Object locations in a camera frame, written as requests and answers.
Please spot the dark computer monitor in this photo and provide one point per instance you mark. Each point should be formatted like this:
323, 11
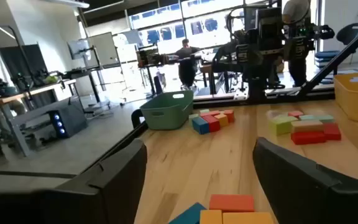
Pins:
148, 56

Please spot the blue storage boxes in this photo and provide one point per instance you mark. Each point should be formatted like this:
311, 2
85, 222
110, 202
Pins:
327, 56

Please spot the black chair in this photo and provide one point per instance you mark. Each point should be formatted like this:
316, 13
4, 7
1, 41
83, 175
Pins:
350, 32

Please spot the green wooden block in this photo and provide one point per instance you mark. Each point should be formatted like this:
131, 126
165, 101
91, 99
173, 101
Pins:
281, 126

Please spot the small red wooden cube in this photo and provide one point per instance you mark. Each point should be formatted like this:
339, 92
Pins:
229, 115
296, 114

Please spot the green plastic bin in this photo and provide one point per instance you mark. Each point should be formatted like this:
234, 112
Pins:
166, 115

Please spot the whiteboard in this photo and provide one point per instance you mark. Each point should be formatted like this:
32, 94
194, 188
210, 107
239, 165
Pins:
102, 49

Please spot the orange wooden block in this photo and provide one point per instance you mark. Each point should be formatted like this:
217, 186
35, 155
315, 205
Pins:
247, 218

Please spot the small orange wooden cube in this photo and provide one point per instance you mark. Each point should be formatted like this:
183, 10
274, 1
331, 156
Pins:
222, 120
210, 217

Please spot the long teal wooden block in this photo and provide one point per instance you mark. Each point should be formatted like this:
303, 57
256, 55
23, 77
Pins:
325, 119

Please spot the computer monitor on arm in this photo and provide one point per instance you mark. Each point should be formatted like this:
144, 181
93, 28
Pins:
79, 49

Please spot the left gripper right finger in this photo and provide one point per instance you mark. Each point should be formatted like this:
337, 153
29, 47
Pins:
306, 199

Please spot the orange-red wooden block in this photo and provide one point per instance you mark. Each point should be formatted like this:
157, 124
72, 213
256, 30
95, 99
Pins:
232, 203

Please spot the long red wooden block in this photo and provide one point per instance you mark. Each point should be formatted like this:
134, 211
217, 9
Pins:
308, 137

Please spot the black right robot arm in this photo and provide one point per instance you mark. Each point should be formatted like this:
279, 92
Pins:
256, 71

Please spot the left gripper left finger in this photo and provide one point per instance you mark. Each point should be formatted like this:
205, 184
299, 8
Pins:
104, 199

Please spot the computer tower with blue lights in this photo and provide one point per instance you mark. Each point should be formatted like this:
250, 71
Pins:
70, 119

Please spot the yellow plastic bin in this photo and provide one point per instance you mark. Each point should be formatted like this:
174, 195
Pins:
356, 102

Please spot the wooden-top desk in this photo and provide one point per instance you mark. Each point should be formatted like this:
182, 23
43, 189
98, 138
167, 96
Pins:
42, 88

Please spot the blue wooden block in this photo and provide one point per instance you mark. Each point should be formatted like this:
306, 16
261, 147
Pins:
189, 215
200, 126

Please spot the black room divider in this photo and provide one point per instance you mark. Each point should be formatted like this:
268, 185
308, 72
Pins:
23, 60

